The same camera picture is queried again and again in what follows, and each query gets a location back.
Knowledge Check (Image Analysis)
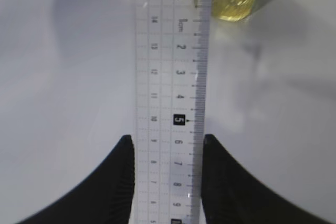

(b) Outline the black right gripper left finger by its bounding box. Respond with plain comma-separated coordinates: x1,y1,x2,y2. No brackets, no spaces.
22,135,135,223

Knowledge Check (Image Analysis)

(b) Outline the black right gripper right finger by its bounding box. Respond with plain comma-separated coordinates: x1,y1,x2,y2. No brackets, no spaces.
201,134,325,224

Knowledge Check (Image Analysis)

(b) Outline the clear plastic ruler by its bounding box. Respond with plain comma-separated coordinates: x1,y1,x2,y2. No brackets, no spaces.
134,0,212,223

